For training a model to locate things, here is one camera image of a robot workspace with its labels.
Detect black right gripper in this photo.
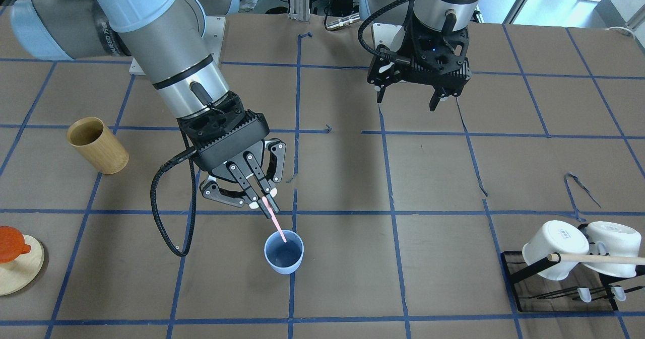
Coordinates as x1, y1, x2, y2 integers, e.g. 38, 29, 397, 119
177, 91, 286, 219

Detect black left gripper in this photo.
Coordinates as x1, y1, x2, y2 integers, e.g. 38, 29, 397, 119
367, 22, 472, 112

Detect light blue plastic cup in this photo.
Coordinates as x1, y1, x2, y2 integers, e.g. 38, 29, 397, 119
264, 230, 304, 275

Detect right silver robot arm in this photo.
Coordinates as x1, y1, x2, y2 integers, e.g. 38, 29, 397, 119
10, 0, 286, 218

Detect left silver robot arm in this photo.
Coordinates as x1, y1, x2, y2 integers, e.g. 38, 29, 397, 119
358, 0, 479, 111

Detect bamboo cylinder holder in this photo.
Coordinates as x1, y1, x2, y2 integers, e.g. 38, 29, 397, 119
67, 117, 129, 174

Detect white mug far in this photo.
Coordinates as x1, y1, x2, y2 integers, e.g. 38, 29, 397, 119
522, 220, 589, 265

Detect white mug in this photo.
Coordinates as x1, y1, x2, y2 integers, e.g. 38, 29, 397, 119
583, 221, 642, 279
522, 220, 589, 265

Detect orange mug on tree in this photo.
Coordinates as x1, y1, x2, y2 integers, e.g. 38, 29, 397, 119
1, 226, 31, 264

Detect wooden mug tree stand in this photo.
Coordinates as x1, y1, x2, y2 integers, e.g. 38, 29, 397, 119
1, 234, 45, 296

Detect white mug near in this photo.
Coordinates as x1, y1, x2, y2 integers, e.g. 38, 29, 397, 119
583, 221, 642, 279

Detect black wire mug rack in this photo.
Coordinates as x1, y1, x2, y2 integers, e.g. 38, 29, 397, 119
501, 223, 643, 312

